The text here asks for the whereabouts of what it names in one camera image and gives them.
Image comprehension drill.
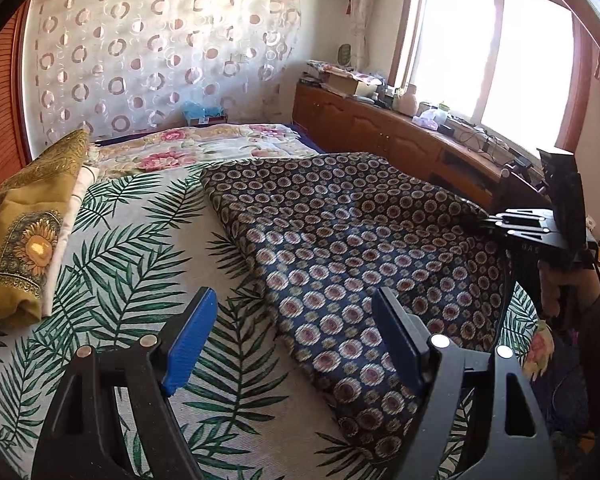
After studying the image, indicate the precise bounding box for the navy medallion print shirt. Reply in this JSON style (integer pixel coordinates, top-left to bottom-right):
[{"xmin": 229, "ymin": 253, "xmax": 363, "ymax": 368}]
[{"xmin": 200, "ymin": 151, "xmax": 518, "ymax": 463}]

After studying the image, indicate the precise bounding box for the circle print sheer curtain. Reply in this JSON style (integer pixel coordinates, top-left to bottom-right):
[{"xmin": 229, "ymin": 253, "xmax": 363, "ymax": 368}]
[{"xmin": 27, "ymin": 0, "xmax": 301, "ymax": 148}]

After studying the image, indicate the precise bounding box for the wooden cabinet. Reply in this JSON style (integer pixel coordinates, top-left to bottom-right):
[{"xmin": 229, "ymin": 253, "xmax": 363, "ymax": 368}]
[{"xmin": 292, "ymin": 82, "xmax": 551, "ymax": 211}]

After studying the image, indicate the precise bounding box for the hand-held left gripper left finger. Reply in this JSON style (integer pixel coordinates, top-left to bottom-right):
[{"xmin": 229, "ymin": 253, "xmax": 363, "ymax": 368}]
[{"xmin": 30, "ymin": 287, "xmax": 218, "ymax": 480}]

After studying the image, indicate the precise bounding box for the white plastic bag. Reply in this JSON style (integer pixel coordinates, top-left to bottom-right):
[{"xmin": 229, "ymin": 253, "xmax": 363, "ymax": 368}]
[{"xmin": 412, "ymin": 107, "xmax": 448, "ymax": 131}]

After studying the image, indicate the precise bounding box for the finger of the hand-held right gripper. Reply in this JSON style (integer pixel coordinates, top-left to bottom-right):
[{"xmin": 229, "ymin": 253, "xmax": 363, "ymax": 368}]
[{"xmin": 472, "ymin": 211, "xmax": 516, "ymax": 237}]

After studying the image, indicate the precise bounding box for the person's right hand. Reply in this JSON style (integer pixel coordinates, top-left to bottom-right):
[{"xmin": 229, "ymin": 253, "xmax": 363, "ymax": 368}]
[{"xmin": 539, "ymin": 262, "xmax": 600, "ymax": 322}]

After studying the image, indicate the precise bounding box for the wooden slatted door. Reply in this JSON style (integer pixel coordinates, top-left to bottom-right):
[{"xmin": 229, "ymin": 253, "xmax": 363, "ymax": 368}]
[{"xmin": 0, "ymin": 5, "xmax": 33, "ymax": 198}]

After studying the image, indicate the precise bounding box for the beige window curtain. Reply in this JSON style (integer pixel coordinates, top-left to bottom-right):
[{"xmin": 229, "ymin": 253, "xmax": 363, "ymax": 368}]
[{"xmin": 350, "ymin": 0, "xmax": 376, "ymax": 68}]

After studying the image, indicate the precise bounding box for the floral blanket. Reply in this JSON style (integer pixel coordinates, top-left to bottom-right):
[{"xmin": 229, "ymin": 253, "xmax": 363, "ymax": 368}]
[{"xmin": 87, "ymin": 122, "xmax": 326, "ymax": 181}]

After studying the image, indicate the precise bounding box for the gold patterned pillow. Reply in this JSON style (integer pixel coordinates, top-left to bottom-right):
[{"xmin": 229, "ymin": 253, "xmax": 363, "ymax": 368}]
[{"xmin": 0, "ymin": 129, "xmax": 91, "ymax": 326}]

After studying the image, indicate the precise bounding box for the pink bottle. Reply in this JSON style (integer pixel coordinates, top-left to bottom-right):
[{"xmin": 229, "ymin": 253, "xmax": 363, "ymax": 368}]
[{"xmin": 397, "ymin": 84, "xmax": 420, "ymax": 117}]

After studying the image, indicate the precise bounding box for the leaf print bedsheet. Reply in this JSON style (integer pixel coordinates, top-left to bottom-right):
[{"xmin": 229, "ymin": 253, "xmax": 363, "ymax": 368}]
[{"xmin": 0, "ymin": 160, "xmax": 556, "ymax": 480}]

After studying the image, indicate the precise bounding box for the tangle of cables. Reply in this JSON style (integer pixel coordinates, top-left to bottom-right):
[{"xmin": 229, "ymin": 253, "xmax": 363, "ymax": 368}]
[{"xmin": 450, "ymin": 117, "xmax": 511, "ymax": 161}]

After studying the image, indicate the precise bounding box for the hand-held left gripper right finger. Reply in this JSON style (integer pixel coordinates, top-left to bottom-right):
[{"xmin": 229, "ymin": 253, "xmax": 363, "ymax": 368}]
[{"xmin": 372, "ymin": 287, "xmax": 556, "ymax": 480}]

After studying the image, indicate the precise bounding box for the cardboard box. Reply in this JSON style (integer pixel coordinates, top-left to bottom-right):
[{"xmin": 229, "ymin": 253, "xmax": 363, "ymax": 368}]
[{"xmin": 322, "ymin": 70, "xmax": 376, "ymax": 98}]

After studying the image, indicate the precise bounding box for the window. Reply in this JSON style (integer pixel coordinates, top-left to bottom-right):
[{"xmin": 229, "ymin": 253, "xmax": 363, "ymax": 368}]
[{"xmin": 387, "ymin": 0, "xmax": 593, "ymax": 156}]

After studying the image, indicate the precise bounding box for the teal plastic bag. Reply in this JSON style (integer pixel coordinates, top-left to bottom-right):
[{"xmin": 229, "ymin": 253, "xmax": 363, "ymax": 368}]
[{"xmin": 181, "ymin": 100, "xmax": 226, "ymax": 123}]

